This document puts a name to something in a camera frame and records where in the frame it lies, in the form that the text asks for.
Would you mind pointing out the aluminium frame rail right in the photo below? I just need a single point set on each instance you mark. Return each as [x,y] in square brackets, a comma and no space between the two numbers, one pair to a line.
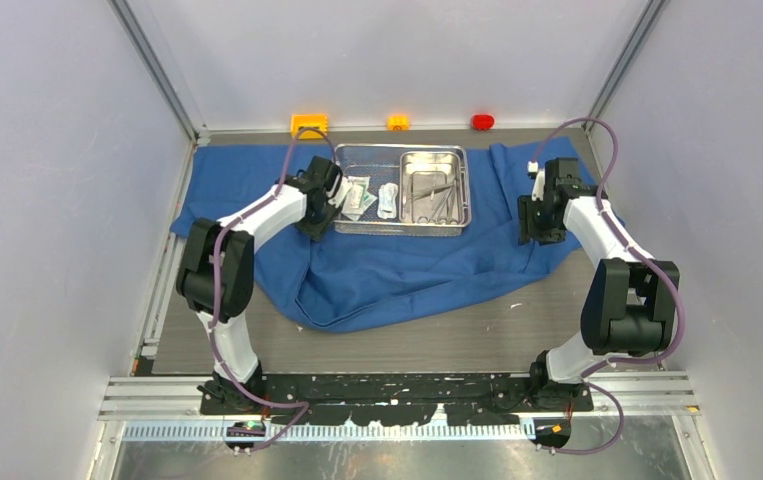
[644,25]

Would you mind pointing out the small steel instrument pan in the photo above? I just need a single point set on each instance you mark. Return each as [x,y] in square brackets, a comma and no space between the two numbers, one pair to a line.
[422,168]

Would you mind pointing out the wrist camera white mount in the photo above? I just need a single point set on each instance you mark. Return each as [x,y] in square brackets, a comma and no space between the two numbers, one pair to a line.
[340,196]
[537,174]

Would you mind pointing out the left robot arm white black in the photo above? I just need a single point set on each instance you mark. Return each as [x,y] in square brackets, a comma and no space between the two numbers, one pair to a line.
[216,273]

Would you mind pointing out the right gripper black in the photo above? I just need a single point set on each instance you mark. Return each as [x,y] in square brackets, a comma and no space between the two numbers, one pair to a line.
[528,228]

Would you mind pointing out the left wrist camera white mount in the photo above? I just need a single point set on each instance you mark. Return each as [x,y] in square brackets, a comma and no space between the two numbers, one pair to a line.
[340,196]

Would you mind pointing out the yellow toy block large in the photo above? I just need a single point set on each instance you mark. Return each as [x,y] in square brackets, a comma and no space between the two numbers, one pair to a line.
[309,126]

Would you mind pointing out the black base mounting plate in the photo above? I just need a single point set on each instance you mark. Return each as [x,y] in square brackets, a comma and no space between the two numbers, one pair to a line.
[468,399]

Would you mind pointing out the small orange toy block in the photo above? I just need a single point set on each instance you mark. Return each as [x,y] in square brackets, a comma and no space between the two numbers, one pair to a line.
[398,123]

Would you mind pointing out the blue surgical wrap cloth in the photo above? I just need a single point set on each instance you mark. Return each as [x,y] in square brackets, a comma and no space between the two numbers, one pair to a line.
[348,282]

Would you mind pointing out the aluminium frame post left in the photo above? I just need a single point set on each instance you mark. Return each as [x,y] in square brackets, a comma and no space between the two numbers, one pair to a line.
[143,44]

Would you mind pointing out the green white sterile packet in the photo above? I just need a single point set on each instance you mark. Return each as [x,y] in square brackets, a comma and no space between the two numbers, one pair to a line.
[359,198]

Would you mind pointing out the red toy block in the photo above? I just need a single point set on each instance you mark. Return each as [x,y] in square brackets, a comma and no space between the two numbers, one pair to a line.
[482,122]

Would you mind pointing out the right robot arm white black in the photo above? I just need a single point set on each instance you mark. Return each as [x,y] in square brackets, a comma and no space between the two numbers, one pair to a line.
[630,312]

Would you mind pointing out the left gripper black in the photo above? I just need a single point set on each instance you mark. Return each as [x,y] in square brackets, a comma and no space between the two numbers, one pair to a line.
[315,232]

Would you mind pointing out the aluminium front rail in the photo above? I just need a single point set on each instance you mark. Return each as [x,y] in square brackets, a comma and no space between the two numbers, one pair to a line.
[163,408]

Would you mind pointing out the white gauze roll packet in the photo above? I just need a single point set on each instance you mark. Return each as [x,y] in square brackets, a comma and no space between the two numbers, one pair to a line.
[387,208]

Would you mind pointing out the wire mesh steel tray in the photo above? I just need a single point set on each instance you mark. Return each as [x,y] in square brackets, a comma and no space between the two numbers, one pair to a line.
[381,162]

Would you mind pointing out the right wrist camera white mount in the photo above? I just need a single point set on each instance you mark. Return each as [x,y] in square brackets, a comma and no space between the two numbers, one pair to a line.
[537,174]

